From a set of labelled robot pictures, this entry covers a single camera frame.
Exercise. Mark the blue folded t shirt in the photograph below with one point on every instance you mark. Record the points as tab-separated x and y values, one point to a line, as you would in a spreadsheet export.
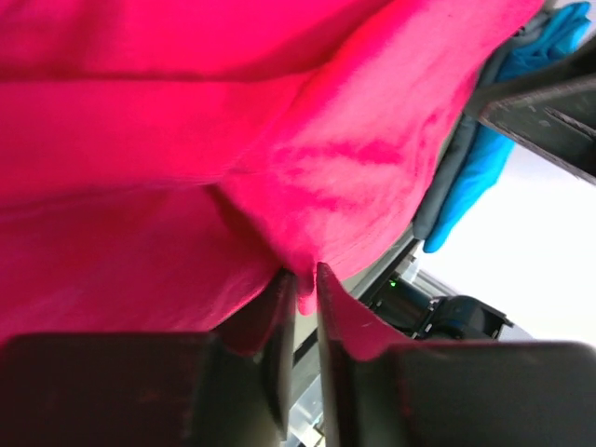
476	155

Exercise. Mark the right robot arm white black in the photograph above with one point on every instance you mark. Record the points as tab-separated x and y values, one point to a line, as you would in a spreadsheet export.
421	316

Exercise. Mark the red t shirt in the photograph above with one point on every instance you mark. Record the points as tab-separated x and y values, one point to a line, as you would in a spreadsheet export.
162	160

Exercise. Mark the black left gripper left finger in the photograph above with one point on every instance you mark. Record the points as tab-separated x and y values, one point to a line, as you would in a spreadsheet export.
227	387

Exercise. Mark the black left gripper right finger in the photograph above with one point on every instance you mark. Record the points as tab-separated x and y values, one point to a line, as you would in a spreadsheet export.
381	388

